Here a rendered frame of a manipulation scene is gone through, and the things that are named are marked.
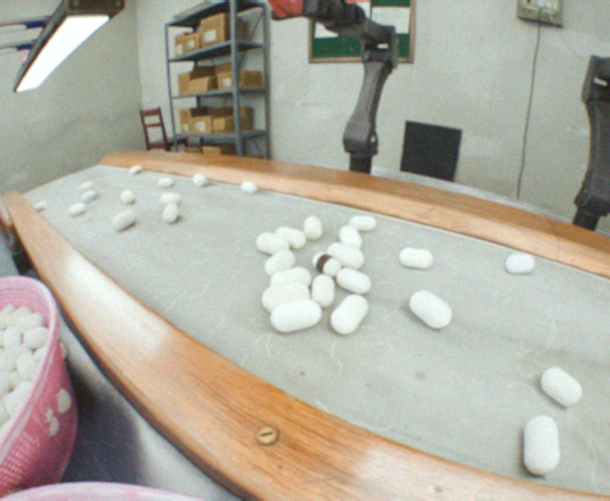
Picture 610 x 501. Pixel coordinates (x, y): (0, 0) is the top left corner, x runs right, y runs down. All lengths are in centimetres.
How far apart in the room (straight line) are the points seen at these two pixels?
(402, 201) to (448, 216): 7
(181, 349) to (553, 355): 28
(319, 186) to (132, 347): 36
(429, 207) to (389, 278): 16
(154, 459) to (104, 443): 5
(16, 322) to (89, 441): 14
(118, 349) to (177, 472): 10
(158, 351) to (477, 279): 29
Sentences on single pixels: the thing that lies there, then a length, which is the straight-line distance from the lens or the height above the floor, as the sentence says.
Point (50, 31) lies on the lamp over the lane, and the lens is 51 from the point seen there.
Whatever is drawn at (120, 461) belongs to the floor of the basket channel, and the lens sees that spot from 27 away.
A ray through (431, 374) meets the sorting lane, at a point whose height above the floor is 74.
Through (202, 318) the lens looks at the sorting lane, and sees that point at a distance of 24.
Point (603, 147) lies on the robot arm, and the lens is 79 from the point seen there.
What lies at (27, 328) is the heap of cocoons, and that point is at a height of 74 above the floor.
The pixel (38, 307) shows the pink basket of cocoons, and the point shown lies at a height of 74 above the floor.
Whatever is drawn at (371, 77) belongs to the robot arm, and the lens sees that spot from 82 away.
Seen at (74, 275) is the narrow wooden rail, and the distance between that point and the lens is 31.
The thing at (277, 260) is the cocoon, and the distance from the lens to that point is 26.
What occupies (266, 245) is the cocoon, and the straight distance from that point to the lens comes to 29.
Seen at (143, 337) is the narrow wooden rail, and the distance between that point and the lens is 20.
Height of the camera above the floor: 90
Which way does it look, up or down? 31 degrees down
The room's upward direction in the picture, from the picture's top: straight up
